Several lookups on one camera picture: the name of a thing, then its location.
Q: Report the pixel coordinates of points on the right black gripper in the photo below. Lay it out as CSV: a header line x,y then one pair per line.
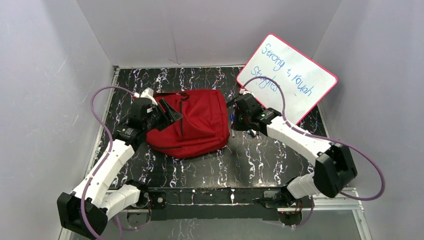
x,y
236,125

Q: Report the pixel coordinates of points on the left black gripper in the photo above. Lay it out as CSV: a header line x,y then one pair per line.
x,y
168,110

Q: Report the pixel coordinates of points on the red backpack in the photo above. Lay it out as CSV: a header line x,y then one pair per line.
x,y
203,128

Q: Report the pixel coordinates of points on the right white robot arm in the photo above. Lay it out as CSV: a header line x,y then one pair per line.
x,y
333,163

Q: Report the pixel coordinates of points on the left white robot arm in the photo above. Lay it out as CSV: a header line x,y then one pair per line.
x,y
88,208

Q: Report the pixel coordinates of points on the grey light-blue stapler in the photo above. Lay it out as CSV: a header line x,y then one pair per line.
x,y
252,133

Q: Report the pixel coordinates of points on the pink-framed whiteboard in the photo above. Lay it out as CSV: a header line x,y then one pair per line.
x,y
283,78

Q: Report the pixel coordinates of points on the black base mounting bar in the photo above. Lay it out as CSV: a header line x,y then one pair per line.
x,y
215,203

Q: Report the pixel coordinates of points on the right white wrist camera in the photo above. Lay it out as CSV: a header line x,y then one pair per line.
x,y
243,91

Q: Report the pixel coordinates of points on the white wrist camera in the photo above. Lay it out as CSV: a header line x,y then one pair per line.
x,y
148,93
243,91

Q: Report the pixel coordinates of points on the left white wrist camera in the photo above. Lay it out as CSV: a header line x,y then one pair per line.
x,y
148,93

